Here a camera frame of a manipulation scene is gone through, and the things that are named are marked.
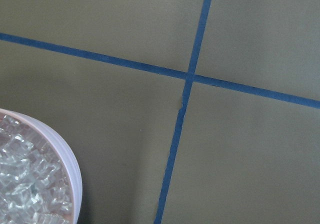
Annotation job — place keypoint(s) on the pink bowl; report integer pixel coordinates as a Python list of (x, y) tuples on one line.
[(64, 152)]

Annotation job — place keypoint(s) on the pile of clear ice cubes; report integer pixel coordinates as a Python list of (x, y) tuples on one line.
[(34, 188)]

